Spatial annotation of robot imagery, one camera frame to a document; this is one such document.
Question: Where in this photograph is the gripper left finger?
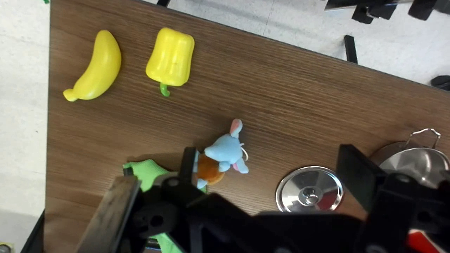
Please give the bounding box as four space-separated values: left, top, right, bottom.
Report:
76 147 259 253

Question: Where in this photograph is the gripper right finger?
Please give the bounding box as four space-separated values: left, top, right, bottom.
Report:
336 144 450 253

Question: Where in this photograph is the silver metal pot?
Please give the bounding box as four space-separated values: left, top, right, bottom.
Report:
369 128 450 189

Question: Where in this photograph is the silver pot lid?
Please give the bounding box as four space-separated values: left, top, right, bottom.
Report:
275 166 344 213

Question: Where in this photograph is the green cloth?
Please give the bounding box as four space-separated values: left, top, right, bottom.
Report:
123 159 208 253

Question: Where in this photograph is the blue plush mouse toy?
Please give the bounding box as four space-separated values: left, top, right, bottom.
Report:
193 119 249 189

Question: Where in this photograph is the red object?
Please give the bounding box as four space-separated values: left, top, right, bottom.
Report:
407 229 444 253

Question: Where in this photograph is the black rounded object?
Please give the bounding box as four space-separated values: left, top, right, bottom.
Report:
430 75 450 92

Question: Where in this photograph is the yellow toy bell pepper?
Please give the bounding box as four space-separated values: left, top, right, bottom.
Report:
146 27 195 97

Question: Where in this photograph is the yellow toy banana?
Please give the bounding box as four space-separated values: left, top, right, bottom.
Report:
63 30 122 102

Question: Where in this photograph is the black metal frame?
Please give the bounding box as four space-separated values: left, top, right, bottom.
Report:
323 0 450 25

